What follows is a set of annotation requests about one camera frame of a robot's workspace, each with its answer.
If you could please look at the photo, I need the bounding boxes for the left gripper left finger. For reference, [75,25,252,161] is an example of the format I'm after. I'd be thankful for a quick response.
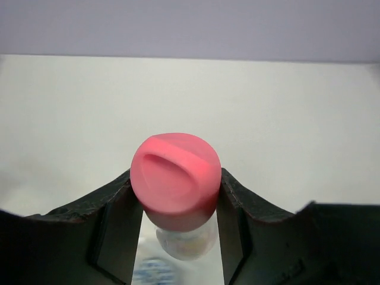
[1,172,143,284]

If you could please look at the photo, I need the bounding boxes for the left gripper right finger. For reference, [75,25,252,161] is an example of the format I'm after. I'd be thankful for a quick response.
[217,169,379,284]

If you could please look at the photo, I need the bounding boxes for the blue jar sideways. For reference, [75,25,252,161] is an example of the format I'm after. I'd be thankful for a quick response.
[131,258,180,285]

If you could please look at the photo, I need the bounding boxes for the pink lid pencil tube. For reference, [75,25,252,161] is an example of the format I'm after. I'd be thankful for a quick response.
[130,133,221,261]

